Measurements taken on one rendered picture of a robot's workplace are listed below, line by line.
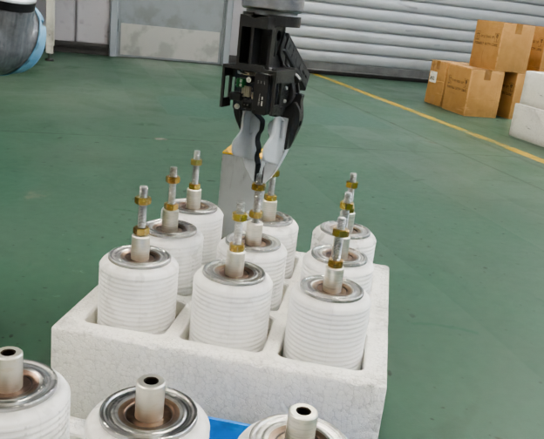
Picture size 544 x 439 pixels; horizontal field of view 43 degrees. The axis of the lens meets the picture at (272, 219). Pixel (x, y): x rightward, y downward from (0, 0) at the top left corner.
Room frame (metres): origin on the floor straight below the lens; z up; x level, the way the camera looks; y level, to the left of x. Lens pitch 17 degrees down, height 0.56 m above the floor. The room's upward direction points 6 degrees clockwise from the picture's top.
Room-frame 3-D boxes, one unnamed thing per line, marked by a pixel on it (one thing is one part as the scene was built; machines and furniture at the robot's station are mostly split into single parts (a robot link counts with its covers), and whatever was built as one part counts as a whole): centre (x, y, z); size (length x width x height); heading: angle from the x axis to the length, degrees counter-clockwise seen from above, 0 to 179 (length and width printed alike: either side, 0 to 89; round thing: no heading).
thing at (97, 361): (0.89, 0.02, 0.09); 0.39 x 0.39 x 0.18; 82
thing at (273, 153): (0.87, 0.01, 0.38); 0.06 x 0.03 x 0.09; 158
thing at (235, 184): (1.19, 0.06, 0.16); 0.07 x 0.07 x 0.31; 82
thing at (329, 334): (0.76, -0.08, 0.16); 0.10 x 0.10 x 0.18
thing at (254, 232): (0.89, 0.02, 0.26); 0.02 x 0.02 x 0.03
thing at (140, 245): (0.79, 0.15, 0.26); 0.02 x 0.02 x 0.03
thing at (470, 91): (4.67, -1.22, 0.15); 0.30 x 0.24 x 0.30; 17
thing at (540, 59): (4.85, -1.70, 0.45); 0.30 x 0.24 x 0.30; 15
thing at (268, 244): (0.89, 0.02, 0.25); 0.08 x 0.08 x 0.01
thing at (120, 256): (0.79, 0.15, 0.25); 0.08 x 0.08 x 0.01
